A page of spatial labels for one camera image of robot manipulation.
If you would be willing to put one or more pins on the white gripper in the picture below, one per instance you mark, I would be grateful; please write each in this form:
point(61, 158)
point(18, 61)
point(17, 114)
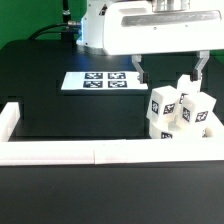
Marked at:
point(163, 26)

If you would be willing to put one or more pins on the white round stool seat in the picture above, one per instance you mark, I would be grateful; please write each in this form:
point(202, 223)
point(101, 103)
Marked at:
point(171, 129)

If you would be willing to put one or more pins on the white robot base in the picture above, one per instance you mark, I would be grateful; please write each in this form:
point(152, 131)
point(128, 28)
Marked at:
point(91, 38)

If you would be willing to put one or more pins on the white sheet with tags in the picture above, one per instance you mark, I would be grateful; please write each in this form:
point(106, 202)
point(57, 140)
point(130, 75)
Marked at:
point(94, 80)

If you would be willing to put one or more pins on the white U-shaped boundary fence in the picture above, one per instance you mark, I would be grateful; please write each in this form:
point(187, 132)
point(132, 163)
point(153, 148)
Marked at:
point(99, 152)

